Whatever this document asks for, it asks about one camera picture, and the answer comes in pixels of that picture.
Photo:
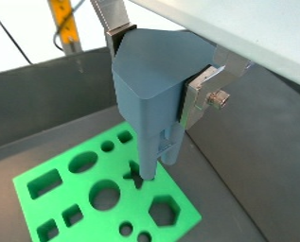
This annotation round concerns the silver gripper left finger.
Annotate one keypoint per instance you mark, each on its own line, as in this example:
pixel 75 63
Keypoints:
pixel 113 15

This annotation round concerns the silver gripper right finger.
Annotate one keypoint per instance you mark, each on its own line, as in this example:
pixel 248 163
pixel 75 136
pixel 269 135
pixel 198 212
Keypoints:
pixel 202 91

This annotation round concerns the blue three prong object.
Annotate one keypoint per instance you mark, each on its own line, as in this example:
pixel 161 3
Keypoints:
pixel 154 62

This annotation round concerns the green shape sorting board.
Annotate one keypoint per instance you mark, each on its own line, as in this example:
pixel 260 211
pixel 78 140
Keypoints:
pixel 86 197

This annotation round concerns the yellow stand post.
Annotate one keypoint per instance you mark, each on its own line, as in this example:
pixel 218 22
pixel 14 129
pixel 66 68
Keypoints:
pixel 66 37

